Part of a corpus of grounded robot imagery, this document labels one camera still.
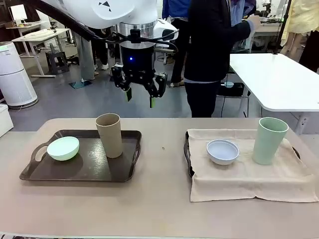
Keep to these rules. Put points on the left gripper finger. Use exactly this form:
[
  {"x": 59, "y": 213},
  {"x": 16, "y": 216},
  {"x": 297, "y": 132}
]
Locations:
[
  {"x": 120, "y": 77},
  {"x": 159, "y": 87}
]

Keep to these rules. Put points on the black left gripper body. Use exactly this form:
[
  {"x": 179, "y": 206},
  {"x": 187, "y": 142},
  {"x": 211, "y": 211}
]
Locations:
[{"x": 137, "y": 62}]

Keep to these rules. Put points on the beige tall cup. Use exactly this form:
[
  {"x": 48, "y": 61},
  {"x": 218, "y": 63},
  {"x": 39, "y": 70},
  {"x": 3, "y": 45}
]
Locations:
[{"x": 111, "y": 139}]

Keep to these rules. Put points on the mint green round bowl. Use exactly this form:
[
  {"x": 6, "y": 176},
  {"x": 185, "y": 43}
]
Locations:
[{"x": 62, "y": 149}]

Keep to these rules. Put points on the white round bowl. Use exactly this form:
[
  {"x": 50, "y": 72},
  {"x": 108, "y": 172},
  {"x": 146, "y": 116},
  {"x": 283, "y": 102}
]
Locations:
[{"x": 223, "y": 159}]

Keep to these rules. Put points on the beige cloth mat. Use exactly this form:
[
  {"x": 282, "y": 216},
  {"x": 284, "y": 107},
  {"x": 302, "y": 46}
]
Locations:
[{"x": 236, "y": 179}]

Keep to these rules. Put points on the pale green tall cup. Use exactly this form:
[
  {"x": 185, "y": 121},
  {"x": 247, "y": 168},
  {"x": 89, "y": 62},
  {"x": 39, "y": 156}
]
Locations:
[{"x": 268, "y": 144}]

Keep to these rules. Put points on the person's right forearm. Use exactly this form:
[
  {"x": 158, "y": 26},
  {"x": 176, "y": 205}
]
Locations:
[{"x": 240, "y": 31}]

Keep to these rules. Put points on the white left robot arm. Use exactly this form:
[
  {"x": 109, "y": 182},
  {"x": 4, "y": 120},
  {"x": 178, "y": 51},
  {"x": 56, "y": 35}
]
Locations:
[{"x": 112, "y": 12}]

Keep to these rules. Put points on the teal floor mat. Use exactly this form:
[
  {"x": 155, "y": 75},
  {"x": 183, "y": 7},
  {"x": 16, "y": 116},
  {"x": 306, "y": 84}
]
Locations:
[{"x": 79, "y": 84}]

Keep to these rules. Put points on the black plastic serving tray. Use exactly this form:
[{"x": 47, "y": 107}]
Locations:
[{"x": 190, "y": 171}]

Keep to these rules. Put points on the brown plastic serving tray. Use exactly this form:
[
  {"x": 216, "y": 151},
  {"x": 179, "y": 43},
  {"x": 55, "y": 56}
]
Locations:
[{"x": 87, "y": 169}]

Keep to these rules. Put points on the person's right hand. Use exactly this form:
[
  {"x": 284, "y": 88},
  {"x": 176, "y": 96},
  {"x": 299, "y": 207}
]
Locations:
[{"x": 254, "y": 23}]

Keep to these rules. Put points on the background person black trousers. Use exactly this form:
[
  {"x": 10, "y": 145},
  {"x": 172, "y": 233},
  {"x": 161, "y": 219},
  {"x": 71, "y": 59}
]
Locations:
[{"x": 101, "y": 49}]

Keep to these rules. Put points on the background person grey trousers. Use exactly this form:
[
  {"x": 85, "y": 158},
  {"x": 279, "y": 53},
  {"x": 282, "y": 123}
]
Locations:
[{"x": 87, "y": 57}]

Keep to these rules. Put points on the person in dark jacket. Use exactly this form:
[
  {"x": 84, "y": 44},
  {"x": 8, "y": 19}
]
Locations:
[{"x": 207, "y": 49}]

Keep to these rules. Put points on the background person in blue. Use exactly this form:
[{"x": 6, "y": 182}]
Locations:
[{"x": 174, "y": 7}]

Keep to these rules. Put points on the black step stool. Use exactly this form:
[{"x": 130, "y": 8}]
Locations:
[{"x": 56, "y": 62}]

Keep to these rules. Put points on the small blue bowl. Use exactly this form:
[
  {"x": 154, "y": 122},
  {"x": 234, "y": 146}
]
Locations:
[{"x": 228, "y": 85}]

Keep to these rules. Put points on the white standing desk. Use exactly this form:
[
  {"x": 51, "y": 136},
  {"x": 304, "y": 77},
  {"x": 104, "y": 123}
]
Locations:
[{"x": 62, "y": 31}]

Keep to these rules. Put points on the white background desk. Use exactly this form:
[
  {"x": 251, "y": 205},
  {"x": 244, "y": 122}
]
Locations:
[{"x": 30, "y": 25}]

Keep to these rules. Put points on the white side table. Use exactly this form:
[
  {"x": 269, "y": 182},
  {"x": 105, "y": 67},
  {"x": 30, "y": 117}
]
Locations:
[{"x": 274, "y": 79}]

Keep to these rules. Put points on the white monitor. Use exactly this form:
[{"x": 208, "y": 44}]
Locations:
[{"x": 18, "y": 12}]

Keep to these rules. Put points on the white box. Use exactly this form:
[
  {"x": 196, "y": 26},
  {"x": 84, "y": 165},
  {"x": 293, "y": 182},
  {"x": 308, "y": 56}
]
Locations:
[{"x": 5, "y": 119}]

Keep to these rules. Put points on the black stand pole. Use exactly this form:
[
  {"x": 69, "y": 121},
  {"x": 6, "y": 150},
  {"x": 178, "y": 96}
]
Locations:
[{"x": 283, "y": 25}]

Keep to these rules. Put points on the yellow hanging garment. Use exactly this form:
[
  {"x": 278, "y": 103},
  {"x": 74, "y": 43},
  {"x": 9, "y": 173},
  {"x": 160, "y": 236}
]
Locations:
[{"x": 304, "y": 15}]

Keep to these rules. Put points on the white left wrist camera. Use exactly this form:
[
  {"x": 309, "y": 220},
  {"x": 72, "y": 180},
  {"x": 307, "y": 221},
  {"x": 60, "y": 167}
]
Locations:
[{"x": 167, "y": 32}]

